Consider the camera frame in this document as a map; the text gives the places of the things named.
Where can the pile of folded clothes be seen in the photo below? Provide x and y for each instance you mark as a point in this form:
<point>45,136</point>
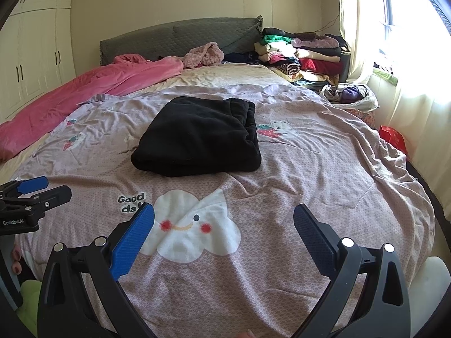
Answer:
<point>310,56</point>

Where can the red bag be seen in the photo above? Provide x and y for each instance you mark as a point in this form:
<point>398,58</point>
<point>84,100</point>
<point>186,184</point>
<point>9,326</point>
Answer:
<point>393,135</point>

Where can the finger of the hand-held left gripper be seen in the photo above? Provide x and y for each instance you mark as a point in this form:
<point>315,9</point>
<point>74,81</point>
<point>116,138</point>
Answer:
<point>33,185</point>
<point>56,195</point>

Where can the person's right hand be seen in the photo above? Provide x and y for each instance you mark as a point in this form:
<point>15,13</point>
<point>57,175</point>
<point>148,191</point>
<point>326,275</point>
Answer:
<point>248,334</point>

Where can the cream curtain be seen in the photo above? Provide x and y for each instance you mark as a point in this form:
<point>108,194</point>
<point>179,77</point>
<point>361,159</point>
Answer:
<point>359,42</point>

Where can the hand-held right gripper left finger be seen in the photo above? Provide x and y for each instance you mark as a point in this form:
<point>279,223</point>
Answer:
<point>132,243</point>

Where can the person's green clothing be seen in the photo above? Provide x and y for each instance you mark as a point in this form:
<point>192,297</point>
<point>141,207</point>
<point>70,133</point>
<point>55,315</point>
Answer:
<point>30,295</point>

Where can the white bag of clothes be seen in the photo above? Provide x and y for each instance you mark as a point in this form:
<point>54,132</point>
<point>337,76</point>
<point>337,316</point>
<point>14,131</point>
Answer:
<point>352,93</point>

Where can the window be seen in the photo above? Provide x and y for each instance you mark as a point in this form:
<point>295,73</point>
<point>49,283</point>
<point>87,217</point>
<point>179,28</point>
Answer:
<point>415,7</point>

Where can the person's left hand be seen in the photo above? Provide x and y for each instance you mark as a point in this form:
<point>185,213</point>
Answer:
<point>17,269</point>

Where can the pink fuzzy garment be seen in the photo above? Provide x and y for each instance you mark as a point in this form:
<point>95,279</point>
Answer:
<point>204,54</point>

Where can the white rounded object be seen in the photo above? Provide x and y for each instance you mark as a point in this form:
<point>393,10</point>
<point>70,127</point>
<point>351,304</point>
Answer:
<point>435,281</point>

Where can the pink quilt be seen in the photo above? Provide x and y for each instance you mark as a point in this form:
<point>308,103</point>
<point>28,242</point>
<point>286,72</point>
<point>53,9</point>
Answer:
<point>70,98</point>

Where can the grey padded headboard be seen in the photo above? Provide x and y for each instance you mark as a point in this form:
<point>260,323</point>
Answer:
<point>148,38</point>

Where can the lilac printed blanket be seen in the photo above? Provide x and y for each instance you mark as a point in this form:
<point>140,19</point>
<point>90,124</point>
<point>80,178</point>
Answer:
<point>317,169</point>

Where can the black sweater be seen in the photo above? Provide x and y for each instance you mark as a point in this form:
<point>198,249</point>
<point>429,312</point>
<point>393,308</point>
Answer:
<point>197,137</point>

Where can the white wardrobe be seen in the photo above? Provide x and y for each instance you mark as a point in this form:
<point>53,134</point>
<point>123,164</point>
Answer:
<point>31,60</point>

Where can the dark navy garment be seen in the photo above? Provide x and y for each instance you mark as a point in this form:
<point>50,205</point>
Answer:
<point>243,57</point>

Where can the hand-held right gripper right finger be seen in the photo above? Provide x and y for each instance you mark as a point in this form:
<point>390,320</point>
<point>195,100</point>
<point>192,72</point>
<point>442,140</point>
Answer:
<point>313,239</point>

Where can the cream bed sheet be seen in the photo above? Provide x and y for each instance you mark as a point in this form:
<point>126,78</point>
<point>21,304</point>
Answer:
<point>218,75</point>

